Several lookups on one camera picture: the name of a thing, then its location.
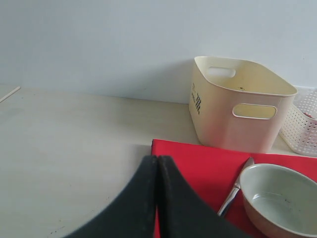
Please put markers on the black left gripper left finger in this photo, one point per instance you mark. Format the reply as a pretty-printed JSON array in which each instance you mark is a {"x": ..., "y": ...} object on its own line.
[{"x": 132, "y": 213}]

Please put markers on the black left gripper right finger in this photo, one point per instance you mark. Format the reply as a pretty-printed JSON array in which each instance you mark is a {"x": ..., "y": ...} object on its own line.
[{"x": 182, "y": 213}]

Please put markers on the red sausage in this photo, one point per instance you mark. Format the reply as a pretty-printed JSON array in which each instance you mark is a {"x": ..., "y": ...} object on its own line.
[{"x": 313, "y": 116}]

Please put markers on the red table cloth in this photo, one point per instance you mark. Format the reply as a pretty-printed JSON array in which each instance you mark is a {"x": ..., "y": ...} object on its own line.
[{"x": 211, "y": 173}]

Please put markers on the steel table knife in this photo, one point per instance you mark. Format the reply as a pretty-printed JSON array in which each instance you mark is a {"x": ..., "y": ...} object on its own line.
[{"x": 235, "y": 189}]

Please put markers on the white enamel bowl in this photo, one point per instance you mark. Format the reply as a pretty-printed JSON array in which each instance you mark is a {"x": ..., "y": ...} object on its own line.
[{"x": 280, "y": 202}]

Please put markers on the cream plastic bin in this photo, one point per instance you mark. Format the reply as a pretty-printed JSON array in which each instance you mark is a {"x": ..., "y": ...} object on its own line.
[{"x": 238, "y": 104}]

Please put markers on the white perforated plastic basket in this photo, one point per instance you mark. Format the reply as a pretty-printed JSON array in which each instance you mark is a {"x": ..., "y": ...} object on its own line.
[{"x": 298, "y": 131}]

